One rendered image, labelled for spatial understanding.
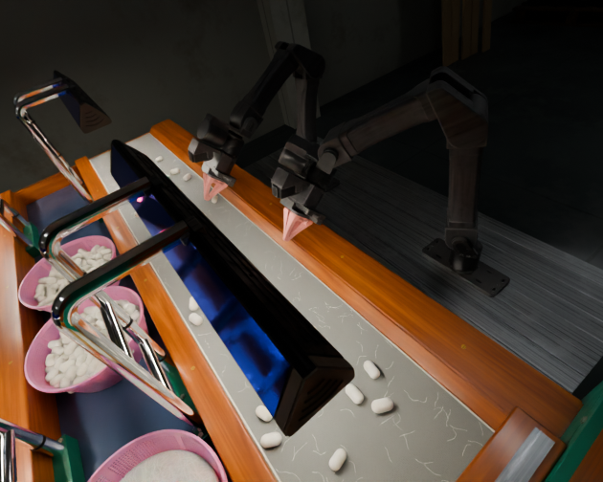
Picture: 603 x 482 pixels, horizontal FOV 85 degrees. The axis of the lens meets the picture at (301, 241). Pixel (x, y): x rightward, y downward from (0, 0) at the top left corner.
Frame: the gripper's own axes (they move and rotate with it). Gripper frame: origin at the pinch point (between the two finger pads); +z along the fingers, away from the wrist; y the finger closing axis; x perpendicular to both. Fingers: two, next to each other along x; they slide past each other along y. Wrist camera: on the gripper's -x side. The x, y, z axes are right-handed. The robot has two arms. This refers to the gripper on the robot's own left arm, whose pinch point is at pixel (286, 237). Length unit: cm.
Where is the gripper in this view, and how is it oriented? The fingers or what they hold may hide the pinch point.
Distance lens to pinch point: 78.8
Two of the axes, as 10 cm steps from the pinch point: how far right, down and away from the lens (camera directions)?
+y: 5.9, 4.7, -6.5
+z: -4.7, 8.6, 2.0
